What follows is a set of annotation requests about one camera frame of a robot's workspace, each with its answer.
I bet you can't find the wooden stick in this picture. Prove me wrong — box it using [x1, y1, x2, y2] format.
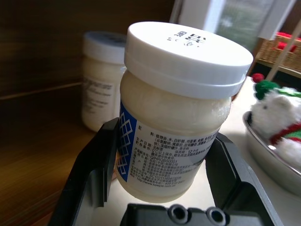
[267, 30, 301, 80]

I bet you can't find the wicker basket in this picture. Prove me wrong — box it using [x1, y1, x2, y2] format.
[255, 30, 301, 71]

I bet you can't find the white plush bear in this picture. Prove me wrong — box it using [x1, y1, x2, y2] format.
[249, 73, 301, 170]

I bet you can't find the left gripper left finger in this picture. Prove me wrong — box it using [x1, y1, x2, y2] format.
[48, 117, 121, 226]

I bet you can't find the white lidded mayonnaise jar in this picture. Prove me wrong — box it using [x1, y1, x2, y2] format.
[81, 32, 127, 132]
[116, 21, 254, 202]

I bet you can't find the wooden cabinet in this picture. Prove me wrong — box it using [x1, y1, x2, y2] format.
[0, 0, 176, 226]

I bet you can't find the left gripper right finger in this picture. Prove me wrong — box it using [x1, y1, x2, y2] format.
[205, 133, 284, 226]

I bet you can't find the ribbed clear sliding door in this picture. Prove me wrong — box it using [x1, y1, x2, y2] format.
[170, 0, 261, 51]

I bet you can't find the metal bowl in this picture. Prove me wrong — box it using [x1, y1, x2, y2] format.
[242, 110, 301, 196]

